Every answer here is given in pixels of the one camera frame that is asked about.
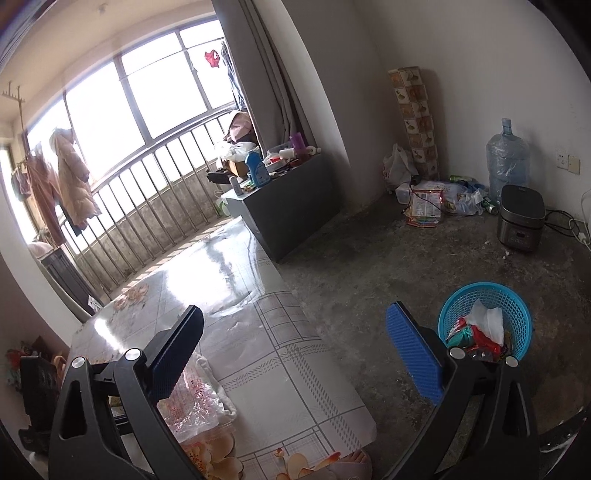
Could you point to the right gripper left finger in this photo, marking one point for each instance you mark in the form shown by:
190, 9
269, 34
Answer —
107, 425

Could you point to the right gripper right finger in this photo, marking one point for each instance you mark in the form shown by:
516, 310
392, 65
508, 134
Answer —
503, 441

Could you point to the white printed plastic bag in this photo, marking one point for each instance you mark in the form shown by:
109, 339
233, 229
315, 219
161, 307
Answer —
198, 409

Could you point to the red plastic bag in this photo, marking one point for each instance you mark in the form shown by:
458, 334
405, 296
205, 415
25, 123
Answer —
472, 340

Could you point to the blue plastic trash basket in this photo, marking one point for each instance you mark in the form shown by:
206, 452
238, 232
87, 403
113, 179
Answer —
517, 319

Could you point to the black rice cooker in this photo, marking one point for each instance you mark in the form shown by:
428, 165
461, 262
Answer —
521, 218

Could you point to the snack packets pile on floor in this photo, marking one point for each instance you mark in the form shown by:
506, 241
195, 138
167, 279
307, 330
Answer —
427, 202

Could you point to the floral bed sheet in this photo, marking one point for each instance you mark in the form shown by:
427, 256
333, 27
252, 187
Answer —
298, 415

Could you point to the metal balcony railing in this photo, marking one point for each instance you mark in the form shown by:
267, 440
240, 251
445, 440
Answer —
150, 205

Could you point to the empty water jug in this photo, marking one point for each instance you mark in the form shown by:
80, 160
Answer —
508, 161

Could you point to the white plastic bag on floor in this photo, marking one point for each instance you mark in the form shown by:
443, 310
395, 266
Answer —
398, 168

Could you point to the pink hanging jacket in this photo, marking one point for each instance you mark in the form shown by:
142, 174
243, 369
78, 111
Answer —
73, 179

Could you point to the dark red hanging coat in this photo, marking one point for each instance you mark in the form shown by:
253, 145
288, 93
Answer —
45, 188

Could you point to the dark grey cabinet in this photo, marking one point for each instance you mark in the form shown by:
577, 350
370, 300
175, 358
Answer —
292, 207

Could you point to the purple cup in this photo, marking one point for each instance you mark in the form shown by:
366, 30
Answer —
298, 144

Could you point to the patterned tall cardboard box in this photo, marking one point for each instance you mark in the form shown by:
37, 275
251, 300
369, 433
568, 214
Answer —
413, 100

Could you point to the blue detergent bottle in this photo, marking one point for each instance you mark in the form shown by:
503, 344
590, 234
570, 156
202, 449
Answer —
257, 170

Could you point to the grey curtain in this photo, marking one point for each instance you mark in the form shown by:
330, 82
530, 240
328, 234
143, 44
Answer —
282, 88

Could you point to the wall power socket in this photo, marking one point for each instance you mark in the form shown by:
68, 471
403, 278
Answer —
568, 162

